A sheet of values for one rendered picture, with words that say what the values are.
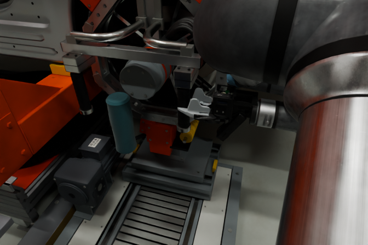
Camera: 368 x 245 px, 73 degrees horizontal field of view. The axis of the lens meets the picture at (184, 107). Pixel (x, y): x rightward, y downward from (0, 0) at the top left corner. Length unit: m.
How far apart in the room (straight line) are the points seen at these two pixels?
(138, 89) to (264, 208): 1.02
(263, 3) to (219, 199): 1.28
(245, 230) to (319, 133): 1.29
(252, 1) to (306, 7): 0.04
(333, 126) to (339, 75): 0.03
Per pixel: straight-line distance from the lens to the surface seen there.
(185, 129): 0.75
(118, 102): 0.93
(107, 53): 0.76
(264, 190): 1.62
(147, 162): 1.39
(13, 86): 1.06
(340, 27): 0.21
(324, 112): 0.18
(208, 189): 1.38
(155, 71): 0.80
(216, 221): 1.36
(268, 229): 1.48
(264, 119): 0.67
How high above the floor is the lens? 1.24
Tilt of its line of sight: 35 degrees down
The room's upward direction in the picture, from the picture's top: straight up
